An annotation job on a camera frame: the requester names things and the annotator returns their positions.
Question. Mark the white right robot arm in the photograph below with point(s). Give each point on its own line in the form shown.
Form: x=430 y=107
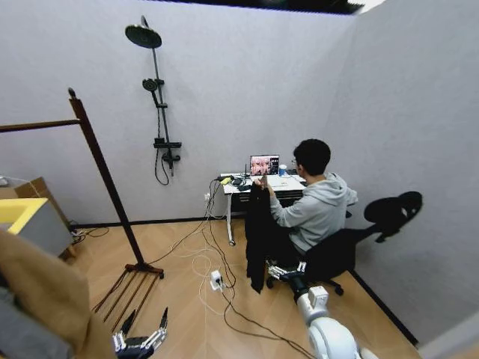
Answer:
x=329 y=336

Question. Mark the yellow-green item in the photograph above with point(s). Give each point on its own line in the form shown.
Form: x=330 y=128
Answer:
x=225 y=180

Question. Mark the black garment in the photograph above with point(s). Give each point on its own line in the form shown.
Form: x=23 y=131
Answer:
x=258 y=235

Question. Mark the white wall socket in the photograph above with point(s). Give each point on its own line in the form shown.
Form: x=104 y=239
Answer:
x=207 y=196

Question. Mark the black hand shower head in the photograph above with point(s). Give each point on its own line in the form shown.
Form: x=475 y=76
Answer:
x=149 y=85

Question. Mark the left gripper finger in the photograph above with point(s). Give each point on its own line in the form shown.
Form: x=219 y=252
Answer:
x=163 y=322
x=128 y=324

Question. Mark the person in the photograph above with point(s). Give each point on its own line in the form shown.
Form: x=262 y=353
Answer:
x=322 y=209

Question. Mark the white and blue cup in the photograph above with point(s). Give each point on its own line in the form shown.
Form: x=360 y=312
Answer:
x=283 y=169

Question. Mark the brown coat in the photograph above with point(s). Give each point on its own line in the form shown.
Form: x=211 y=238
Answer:
x=48 y=284

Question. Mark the grey garment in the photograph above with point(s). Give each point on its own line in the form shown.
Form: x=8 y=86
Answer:
x=26 y=333

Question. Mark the black office chair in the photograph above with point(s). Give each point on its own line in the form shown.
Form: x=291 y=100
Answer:
x=331 y=256

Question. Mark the white power strip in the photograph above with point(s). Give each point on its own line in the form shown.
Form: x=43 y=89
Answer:
x=216 y=280

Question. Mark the dark wooden clothes rack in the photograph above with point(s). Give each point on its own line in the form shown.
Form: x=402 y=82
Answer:
x=108 y=194

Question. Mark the round black rain shower head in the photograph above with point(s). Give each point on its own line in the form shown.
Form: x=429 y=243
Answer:
x=143 y=35

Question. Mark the black shower rail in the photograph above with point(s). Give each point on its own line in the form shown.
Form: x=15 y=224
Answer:
x=159 y=97

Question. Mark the grey cabinet with yellow top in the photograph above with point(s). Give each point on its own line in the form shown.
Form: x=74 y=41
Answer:
x=37 y=224

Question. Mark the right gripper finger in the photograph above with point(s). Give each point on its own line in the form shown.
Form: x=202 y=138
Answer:
x=302 y=267
x=277 y=272

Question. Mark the laptop screen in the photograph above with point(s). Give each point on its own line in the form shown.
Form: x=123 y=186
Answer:
x=264 y=165

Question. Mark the cardboard box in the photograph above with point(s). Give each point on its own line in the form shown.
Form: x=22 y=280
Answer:
x=31 y=188

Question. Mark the black shower mixer valve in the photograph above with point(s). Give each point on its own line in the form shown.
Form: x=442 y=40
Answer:
x=167 y=144

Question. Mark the white desk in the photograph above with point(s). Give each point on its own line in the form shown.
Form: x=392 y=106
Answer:
x=230 y=194

